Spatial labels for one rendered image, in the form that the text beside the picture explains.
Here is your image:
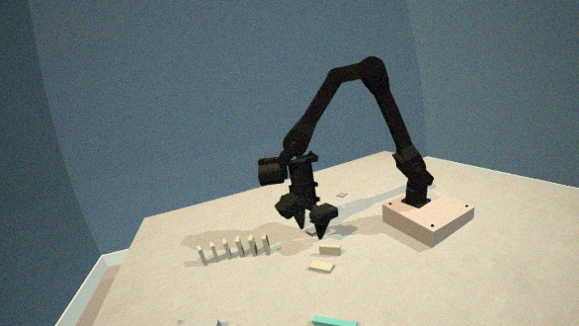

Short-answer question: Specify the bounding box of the teal flat bar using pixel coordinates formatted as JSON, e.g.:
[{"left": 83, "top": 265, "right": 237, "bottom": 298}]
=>
[{"left": 312, "top": 315, "right": 358, "bottom": 326}]

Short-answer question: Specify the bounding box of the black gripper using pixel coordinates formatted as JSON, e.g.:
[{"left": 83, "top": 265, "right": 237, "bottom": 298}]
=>
[{"left": 289, "top": 179, "right": 338, "bottom": 240}]

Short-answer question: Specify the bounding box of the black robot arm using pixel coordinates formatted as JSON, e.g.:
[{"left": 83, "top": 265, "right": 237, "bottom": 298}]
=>
[{"left": 258, "top": 56, "right": 434, "bottom": 219}]

